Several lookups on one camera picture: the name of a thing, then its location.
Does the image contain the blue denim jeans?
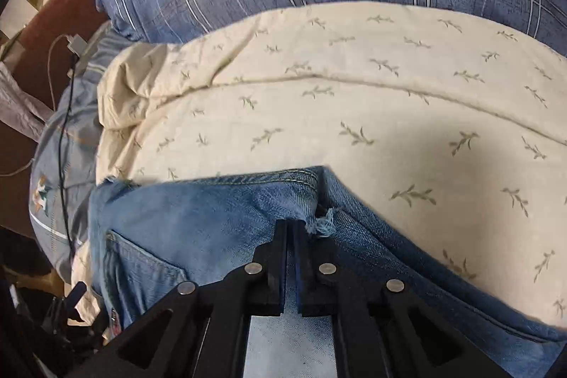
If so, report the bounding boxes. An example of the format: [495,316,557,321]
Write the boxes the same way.
[88,167,566,377]

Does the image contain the cream leaf-print blanket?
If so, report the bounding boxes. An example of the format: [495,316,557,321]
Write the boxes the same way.
[96,2,566,327]

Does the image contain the blue patterned bed sheet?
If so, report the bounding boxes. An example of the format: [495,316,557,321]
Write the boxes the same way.
[28,22,132,283]

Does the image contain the lilac cloth on headboard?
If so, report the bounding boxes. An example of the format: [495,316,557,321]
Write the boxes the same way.
[0,63,54,142]

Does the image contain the dark red headboard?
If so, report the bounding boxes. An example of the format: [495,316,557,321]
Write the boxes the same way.
[1,0,108,238]

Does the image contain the black cable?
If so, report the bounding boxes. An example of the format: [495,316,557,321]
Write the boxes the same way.
[57,52,79,259]

